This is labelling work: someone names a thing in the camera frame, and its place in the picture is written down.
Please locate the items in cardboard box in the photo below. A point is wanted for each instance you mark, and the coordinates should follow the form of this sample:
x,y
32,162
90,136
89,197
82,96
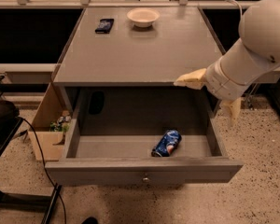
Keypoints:
x,y
62,123

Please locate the black shoe tip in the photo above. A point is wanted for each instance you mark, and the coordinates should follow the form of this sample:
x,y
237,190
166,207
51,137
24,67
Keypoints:
x,y
90,220

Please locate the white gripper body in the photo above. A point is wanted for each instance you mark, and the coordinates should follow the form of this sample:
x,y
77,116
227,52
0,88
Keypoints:
x,y
220,82

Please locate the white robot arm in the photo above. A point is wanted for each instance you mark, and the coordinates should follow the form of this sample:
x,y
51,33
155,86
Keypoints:
x,y
254,54

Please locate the grey cabinet counter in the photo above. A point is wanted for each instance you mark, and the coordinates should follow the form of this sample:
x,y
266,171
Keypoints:
x,y
177,43

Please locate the blue pepsi can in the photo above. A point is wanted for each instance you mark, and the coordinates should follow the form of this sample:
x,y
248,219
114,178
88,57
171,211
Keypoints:
x,y
168,143

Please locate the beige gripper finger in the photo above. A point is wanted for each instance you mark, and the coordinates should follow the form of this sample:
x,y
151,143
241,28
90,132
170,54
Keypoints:
x,y
231,109
193,80

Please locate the dark blue snack packet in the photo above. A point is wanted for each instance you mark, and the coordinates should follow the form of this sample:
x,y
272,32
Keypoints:
x,y
104,26

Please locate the cardboard box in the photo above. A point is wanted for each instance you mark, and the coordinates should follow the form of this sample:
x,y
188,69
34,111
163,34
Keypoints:
x,y
47,145

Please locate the black bag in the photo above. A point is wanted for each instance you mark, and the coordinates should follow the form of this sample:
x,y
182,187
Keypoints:
x,y
8,111

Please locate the grey open top drawer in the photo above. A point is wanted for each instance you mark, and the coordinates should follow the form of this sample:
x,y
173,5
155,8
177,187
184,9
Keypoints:
x,y
114,129

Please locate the grey horizontal rail beam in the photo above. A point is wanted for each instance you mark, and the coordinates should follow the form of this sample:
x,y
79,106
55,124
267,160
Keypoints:
x,y
27,73

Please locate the black table at left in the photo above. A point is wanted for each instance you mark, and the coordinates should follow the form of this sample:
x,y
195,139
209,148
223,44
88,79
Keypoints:
x,y
27,193

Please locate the white bowl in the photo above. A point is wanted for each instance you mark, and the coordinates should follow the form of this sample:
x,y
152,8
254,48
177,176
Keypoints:
x,y
143,17

